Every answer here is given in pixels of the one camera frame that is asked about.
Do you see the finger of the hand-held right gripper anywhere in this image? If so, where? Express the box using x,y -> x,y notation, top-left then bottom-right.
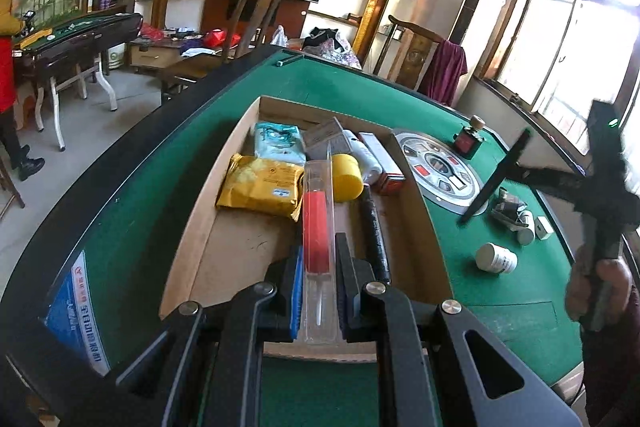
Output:
459,129 -> 532,224

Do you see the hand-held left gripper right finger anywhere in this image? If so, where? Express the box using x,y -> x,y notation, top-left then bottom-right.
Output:
335,233 -> 585,427

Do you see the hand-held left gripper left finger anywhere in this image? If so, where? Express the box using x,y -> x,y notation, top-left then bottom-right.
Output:
115,247 -> 307,427

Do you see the black foil bag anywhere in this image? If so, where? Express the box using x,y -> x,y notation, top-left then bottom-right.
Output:
490,187 -> 528,230

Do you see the clear tube with red insert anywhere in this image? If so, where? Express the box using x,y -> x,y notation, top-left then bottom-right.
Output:
301,142 -> 337,345

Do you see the white bottle with red label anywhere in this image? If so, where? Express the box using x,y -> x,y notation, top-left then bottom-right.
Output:
515,209 -> 536,246

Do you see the black marker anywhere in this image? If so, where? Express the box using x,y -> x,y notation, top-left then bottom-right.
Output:
361,184 -> 392,285

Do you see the cardboard box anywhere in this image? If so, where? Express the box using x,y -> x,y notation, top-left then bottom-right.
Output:
159,95 -> 454,364

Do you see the large white pill bottle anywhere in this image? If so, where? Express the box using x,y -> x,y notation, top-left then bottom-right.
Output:
475,243 -> 518,275

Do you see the yellow and white bottle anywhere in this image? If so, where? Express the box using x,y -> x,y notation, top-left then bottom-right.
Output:
331,129 -> 383,202

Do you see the red and white carton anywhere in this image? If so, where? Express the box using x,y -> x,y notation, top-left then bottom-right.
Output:
359,132 -> 406,195

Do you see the yellow packet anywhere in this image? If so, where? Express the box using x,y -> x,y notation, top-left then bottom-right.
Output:
216,153 -> 306,222

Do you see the grey carton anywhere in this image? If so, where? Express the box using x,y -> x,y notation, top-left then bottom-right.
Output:
303,117 -> 346,160

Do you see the teal cartoon wipes packet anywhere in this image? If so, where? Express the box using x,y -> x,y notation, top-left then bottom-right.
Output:
252,122 -> 307,166

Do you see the person's right forearm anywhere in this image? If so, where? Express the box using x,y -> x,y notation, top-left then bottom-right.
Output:
582,287 -> 640,427

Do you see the person's right hand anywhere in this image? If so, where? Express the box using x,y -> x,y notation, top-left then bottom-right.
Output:
565,257 -> 633,333

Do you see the dark red bottle with cork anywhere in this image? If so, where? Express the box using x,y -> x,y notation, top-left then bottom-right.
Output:
452,116 -> 486,160

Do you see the round table control panel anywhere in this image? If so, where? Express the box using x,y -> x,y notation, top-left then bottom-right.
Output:
389,127 -> 488,217

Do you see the maroon cloth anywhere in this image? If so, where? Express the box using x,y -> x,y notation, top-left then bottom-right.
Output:
425,39 -> 469,108

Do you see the window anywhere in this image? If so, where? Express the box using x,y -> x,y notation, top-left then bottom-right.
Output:
480,0 -> 640,158

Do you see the standing air conditioner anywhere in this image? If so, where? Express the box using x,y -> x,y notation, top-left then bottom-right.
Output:
450,0 -> 508,108

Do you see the floral bag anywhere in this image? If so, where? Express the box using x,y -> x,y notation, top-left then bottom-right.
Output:
302,27 -> 362,70

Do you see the blue sticker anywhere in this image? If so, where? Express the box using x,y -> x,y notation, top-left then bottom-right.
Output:
44,249 -> 111,375

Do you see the dark pen with green tip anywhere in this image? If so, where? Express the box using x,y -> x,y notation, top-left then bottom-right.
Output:
276,49 -> 305,68

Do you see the beige low cabinet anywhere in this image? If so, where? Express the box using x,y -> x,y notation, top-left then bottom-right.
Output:
129,42 -> 188,70

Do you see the brown wooden chair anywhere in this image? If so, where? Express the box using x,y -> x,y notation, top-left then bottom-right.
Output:
0,142 -> 26,220

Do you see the orange stool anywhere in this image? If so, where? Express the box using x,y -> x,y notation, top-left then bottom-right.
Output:
15,87 -> 38,128

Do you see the dark mahjong table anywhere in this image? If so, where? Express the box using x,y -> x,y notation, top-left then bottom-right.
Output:
12,12 -> 143,152

